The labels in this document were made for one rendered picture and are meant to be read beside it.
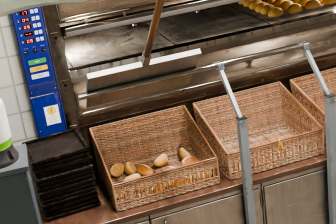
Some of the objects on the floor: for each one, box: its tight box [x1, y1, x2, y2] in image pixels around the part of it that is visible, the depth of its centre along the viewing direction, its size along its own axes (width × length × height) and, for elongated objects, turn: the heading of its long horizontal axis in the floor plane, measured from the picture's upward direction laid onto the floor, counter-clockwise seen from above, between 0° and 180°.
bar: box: [78, 41, 336, 224], centre depth 319 cm, size 31×127×118 cm, turn 126°
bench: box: [35, 115, 330, 224], centre depth 353 cm, size 56×242×58 cm, turn 126°
